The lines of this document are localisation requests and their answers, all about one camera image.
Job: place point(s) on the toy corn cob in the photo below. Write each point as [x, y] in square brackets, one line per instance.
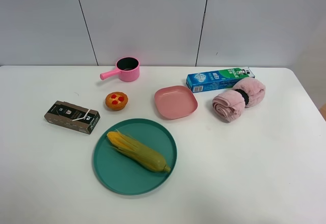
[142, 154]

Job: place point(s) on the pink square plate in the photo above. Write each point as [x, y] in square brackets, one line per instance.
[175, 102]

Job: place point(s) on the toy fruit tart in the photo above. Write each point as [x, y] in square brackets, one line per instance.
[116, 101]

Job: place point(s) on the pink toy saucepan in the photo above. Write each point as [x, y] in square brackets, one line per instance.
[127, 69]

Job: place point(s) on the blue toothpaste box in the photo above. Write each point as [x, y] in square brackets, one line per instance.
[216, 80]

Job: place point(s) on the rolled pink towel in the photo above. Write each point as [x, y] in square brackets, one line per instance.
[247, 92]

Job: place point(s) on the green round tray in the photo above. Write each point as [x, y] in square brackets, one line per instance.
[124, 175]

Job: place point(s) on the dark brown carton box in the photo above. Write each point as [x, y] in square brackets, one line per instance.
[73, 117]

